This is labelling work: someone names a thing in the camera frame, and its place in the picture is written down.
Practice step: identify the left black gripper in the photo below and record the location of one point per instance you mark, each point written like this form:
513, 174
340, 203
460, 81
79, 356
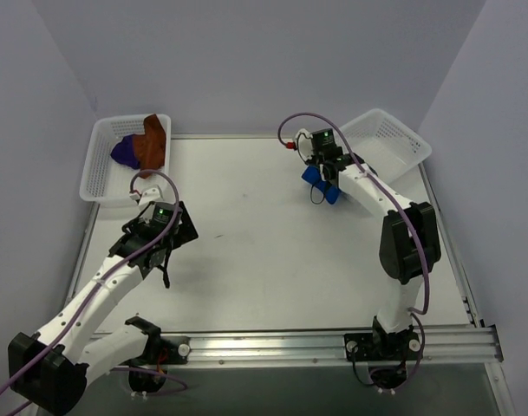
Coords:
177, 234

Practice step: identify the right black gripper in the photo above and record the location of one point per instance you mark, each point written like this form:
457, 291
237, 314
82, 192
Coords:
326, 185

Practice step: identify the bright blue towel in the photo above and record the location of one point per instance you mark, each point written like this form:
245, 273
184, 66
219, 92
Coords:
329, 193

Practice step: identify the brown towel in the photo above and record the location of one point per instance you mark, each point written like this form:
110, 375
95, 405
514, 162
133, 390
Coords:
150, 147

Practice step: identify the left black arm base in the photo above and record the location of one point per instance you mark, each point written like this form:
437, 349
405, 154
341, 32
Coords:
146, 371

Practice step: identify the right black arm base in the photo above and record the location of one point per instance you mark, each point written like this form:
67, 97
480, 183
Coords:
384, 361

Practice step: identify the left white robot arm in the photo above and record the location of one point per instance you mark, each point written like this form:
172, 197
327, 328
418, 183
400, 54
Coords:
53, 367

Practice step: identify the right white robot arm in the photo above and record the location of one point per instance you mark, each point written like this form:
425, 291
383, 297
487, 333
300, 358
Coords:
409, 241

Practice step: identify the right white plastic basket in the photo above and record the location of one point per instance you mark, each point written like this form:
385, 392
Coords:
386, 144

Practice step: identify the white plastic basket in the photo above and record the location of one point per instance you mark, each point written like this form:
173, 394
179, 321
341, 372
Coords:
386, 144
103, 180

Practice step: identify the left white plastic basket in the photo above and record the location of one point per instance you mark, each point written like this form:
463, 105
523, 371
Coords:
103, 180

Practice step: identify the purple towel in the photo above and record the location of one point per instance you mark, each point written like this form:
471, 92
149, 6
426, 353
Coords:
123, 153

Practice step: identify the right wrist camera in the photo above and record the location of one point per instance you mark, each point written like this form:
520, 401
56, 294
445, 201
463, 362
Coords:
301, 143

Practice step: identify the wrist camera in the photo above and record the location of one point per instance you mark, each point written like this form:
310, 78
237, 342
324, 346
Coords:
147, 196
301, 143

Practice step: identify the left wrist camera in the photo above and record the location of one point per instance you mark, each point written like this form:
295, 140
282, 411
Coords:
147, 196

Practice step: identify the aluminium front rail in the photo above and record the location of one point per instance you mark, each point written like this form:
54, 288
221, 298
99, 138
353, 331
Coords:
443, 345

